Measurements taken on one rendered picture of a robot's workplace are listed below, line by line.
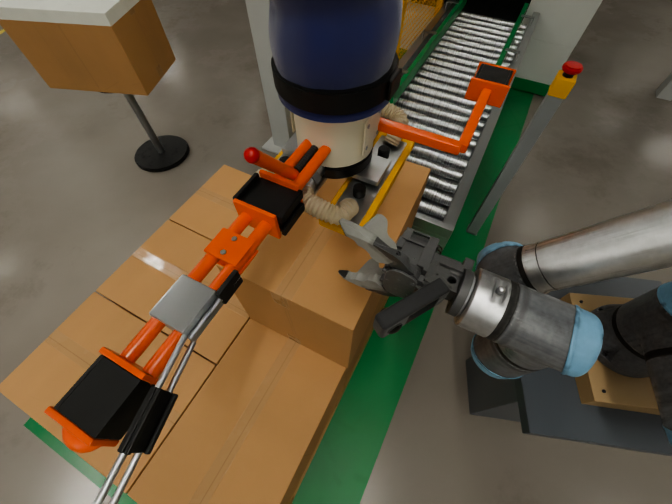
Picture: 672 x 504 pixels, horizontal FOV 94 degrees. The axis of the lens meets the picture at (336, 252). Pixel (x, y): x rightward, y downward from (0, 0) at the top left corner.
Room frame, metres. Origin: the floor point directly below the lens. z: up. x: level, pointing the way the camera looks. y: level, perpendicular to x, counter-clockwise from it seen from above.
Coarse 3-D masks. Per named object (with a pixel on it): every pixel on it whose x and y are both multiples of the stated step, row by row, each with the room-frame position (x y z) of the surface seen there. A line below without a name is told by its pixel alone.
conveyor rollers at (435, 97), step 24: (456, 24) 2.80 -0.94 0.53; (480, 24) 2.80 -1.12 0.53; (504, 24) 2.81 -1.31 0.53; (456, 48) 2.43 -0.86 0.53; (480, 48) 2.44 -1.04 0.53; (432, 72) 2.08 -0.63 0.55; (456, 72) 2.08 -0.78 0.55; (408, 96) 1.84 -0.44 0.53; (432, 96) 1.86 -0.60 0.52; (456, 96) 1.81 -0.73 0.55; (408, 120) 1.58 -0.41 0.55; (432, 120) 1.59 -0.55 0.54; (456, 120) 1.61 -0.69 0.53; (480, 120) 1.63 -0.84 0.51; (432, 168) 1.21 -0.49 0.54; (432, 192) 1.04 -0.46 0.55
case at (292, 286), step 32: (320, 192) 0.67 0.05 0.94; (416, 192) 0.67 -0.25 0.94; (256, 256) 0.44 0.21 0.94; (288, 256) 0.44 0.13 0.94; (320, 256) 0.44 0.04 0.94; (352, 256) 0.44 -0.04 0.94; (256, 288) 0.36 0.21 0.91; (288, 288) 0.34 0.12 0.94; (320, 288) 0.34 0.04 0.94; (352, 288) 0.34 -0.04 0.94; (256, 320) 0.40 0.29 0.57; (288, 320) 0.32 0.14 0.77; (320, 320) 0.27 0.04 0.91; (352, 320) 0.26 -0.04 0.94; (320, 352) 0.28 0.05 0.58; (352, 352) 0.26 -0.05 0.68
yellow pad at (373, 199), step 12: (384, 144) 0.65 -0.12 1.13; (408, 144) 0.66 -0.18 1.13; (384, 156) 0.59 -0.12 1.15; (396, 156) 0.61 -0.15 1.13; (396, 168) 0.57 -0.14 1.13; (348, 180) 0.53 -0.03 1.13; (384, 180) 0.53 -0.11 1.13; (348, 192) 0.49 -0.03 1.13; (360, 192) 0.47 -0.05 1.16; (372, 192) 0.49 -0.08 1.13; (384, 192) 0.50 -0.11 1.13; (336, 204) 0.46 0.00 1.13; (360, 204) 0.46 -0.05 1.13; (372, 204) 0.46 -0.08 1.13; (360, 216) 0.42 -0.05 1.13; (372, 216) 0.43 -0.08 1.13; (336, 228) 0.40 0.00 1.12
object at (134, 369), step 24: (96, 360) 0.09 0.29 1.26; (120, 360) 0.09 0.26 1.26; (96, 384) 0.07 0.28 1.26; (120, 384) 0.07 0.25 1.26; (144, 384) 0.07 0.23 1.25; (48, 408) 0.04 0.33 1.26; (72, 408) 0.04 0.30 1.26; (96, 408) 0.04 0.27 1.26; (120, 408) 0.04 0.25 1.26; (72, 432) 0.02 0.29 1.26; (96, 432) 0.02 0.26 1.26; (120, 432) 0.02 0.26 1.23
